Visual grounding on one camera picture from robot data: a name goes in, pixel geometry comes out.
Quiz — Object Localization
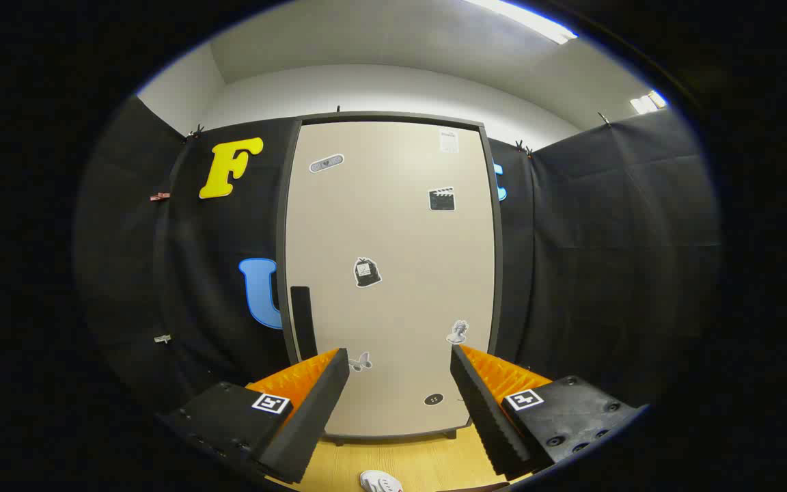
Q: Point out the long ceiling light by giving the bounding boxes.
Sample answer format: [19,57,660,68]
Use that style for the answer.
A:
[465,0,579,45]

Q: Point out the black backdrop cloth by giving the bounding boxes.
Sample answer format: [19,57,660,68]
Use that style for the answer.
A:
[76,96,721,424]

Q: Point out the black door handle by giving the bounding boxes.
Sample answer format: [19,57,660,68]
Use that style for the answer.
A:
[290,286,318,361]

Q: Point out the white canvas shoe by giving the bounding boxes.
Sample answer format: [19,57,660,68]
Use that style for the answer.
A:
[359,470,404,492]

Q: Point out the grey shoe cabinet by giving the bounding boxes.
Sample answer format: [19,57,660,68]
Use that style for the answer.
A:
[276,111,503,446]

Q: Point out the small ceiling light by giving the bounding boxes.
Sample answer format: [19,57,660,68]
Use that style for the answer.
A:
[631,90,667,115]

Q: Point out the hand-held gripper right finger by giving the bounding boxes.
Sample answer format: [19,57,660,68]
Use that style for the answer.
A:
[450,344,647,480]

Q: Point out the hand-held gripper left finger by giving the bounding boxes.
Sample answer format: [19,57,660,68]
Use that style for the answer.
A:
[158,347,351,486]

